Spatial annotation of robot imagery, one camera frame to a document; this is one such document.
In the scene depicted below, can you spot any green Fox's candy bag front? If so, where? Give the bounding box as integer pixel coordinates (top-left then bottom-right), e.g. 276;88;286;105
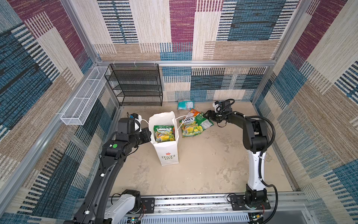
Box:
154;125;175;143

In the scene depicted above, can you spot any white illustrated paper bag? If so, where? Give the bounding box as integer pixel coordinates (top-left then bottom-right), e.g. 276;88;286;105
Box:
147;111;180;166

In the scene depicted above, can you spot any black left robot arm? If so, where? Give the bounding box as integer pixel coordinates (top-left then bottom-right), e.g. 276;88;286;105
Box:
65;113;151;224

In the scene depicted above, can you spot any green snack bag back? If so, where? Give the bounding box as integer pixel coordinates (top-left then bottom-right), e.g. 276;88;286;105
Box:
195;113;213;130

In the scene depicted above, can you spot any orange snack bag back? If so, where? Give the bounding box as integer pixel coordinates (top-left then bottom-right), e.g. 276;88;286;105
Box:
184;108;201;119

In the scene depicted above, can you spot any yellow Fox's candy bag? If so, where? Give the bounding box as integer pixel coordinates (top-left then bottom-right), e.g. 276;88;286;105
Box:
180;117;204;138

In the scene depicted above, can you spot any teal tissue pack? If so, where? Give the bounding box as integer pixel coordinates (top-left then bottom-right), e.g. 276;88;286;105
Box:
178;99;195;110

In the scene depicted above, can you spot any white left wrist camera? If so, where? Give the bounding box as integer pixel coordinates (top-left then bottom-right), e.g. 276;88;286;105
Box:
127;113;142;132

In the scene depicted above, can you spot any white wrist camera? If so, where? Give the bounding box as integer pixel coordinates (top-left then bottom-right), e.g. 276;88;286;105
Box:
213;100;230;113
127;113;142;132

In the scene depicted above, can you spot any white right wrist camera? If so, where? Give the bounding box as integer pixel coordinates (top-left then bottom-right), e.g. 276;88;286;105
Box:
213;100;230;113

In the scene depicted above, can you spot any black wire shelf rack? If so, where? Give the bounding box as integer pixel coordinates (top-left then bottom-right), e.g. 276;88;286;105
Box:
104;63;163;106

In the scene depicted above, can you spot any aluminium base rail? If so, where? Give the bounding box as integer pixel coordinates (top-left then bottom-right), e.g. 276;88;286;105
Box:
106;192;318;224

